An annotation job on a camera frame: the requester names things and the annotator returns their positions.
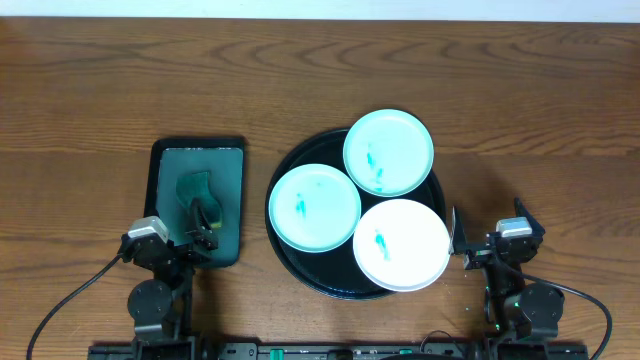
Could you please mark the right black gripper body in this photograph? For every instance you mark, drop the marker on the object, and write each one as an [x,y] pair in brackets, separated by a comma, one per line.
[475,257]

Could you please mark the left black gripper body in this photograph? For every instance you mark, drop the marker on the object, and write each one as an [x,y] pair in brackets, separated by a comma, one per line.
[198,240]

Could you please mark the green yellow sponge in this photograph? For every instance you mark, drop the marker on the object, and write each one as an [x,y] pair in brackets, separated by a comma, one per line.
[197,186]

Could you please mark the light green plate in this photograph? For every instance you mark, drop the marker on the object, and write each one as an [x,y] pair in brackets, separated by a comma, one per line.
[388,152]
[314,208]

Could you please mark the light green plate top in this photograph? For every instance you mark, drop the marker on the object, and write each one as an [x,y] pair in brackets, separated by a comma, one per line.
[388,152]

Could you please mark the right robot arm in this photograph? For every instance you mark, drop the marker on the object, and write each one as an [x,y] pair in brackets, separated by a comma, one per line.
[517,310]

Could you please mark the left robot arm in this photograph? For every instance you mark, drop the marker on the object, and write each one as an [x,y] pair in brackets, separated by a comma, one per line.
[162,307]

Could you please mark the black rectangular water tray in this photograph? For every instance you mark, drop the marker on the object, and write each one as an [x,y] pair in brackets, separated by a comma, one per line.
[223,159]

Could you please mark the white plate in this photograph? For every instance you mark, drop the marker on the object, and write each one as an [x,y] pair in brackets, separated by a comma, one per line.
[401,245]

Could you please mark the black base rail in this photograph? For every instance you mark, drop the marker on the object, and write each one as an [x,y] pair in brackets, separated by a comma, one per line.
[252,351]

